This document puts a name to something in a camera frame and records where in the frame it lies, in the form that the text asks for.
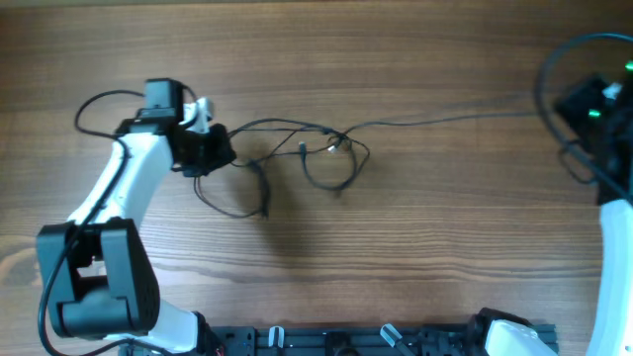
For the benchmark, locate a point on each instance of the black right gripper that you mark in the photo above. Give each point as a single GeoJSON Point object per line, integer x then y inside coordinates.
{"type": "Point", "coordinates": [569, 105]}

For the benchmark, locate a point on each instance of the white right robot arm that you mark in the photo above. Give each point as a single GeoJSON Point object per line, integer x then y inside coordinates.
{"type": "Point", "coordinates": [612, 171]}

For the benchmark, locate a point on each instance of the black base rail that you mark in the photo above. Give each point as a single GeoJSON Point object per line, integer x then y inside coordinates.
{"type": "Point", "coordinates": [430, 340]}

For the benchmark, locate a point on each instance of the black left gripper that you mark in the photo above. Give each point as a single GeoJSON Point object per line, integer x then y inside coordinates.
{"type": "Point", "coordinates": [225, 152]}

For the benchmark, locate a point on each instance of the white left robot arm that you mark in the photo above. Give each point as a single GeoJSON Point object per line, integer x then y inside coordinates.
{"type": "Point", "coordinates": [98, 281]}

